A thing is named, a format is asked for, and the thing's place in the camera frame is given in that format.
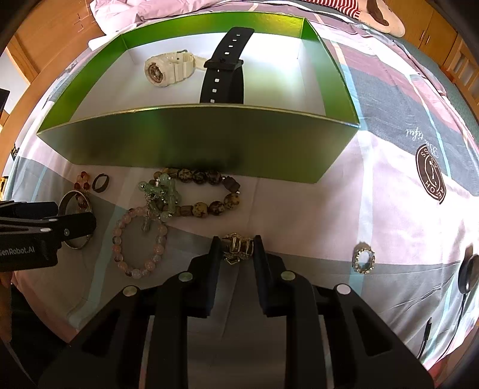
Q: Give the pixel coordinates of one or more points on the wooden cabinet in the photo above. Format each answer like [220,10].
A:
[430,33]

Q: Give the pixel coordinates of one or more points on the wooden wardrobe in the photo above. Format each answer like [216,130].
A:
[48,41]

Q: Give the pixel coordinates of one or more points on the black wristwatch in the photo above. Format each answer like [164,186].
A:
[224,82]

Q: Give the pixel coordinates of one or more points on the pale pink quilt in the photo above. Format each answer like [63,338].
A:
[123,11]

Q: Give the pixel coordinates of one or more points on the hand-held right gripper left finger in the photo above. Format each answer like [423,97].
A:
[214,262]

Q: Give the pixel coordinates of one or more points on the wooden slatted frame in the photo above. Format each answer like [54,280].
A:
[464,71]

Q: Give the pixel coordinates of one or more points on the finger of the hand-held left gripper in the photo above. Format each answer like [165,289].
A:
[30,208]
[75,226]

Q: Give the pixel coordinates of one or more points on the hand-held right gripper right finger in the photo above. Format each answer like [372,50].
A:
[259,262]

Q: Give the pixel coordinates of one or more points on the white wristwatch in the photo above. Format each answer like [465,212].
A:
[155,71]

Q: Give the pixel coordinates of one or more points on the green cardboard box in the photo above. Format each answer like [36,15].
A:
[187,142]

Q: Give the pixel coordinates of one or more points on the brown cream plush toy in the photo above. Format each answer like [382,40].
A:
[381,18]

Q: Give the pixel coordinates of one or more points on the silver metal bangle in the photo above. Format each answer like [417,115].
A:
[65,197]

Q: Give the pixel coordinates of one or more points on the printed patchwork bedsheet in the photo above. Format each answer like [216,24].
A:
[393,112]

